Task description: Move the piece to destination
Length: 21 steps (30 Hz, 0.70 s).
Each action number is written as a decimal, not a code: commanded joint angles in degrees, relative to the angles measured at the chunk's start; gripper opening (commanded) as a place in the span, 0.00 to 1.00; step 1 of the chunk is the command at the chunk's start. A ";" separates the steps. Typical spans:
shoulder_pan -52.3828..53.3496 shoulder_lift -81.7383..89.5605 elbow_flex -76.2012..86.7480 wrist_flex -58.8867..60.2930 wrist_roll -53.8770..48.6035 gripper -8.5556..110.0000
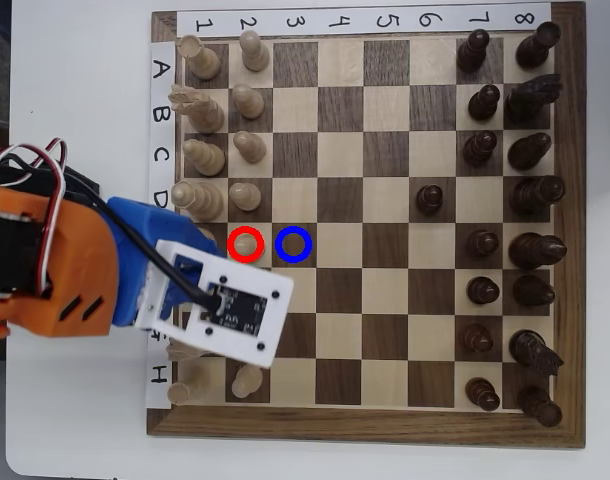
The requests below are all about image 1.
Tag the dark wooden knight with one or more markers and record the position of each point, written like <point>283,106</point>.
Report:
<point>532,350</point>
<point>530,97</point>

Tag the dark wooden rook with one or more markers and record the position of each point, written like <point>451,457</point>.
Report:
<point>537,47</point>
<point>540,405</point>

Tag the light wooden king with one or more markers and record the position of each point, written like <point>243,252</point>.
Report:
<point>205,237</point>

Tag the light wooden pawn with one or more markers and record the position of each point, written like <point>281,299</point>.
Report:
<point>245,245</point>
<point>255,55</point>
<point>247,102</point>
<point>250,147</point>
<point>247,382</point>
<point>245,196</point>

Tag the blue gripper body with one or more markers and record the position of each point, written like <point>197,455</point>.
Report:
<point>135,222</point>

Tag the dark wooden bishop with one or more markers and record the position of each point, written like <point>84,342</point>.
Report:
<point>527,151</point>
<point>532,290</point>

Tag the white letter label strip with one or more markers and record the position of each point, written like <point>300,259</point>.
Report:
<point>160,100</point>

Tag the dark wooden king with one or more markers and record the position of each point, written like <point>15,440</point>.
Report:
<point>535,250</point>

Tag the white number label strip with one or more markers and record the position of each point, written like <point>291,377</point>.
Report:
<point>315,22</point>

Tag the black and orange robot arm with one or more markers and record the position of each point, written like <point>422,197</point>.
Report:
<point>85,250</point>

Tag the light wooden rook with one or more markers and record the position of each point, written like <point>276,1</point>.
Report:
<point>192,385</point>
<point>205,60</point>

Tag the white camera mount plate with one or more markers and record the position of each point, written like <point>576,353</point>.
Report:
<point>245,350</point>

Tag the light wooden bishop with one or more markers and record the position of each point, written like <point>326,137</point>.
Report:
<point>207,157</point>

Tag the light wooden queen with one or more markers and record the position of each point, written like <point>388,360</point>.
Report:
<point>205,197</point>

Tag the wooden chessboard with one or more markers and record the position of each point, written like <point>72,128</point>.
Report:
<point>365,425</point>

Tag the light wooden knight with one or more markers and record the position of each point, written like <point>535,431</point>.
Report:
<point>205,112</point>
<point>182,352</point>

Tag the dark wooden queen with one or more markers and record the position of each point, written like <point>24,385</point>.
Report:
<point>535,195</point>

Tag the dark wooden pawn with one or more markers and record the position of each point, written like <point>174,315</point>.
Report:
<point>483,291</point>
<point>430,199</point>
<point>480,148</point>
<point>484,102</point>
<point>482,394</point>
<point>472,52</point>
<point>476,338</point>
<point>482,244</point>

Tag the robot arm with camera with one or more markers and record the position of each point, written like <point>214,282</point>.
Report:
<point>56,210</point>

